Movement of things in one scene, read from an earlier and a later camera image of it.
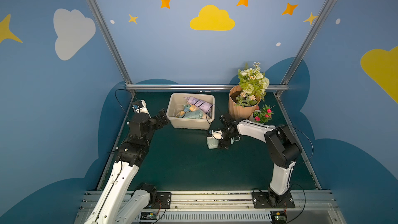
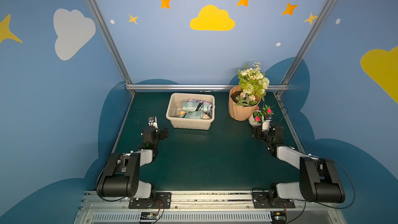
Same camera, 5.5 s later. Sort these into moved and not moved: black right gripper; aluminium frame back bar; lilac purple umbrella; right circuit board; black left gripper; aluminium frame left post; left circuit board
Moved: black right gripper; black left gripper
Not moved: aluminium frame back bar; lilac purple umbrella; right circuit board; left circuit board; aluminium frame left post
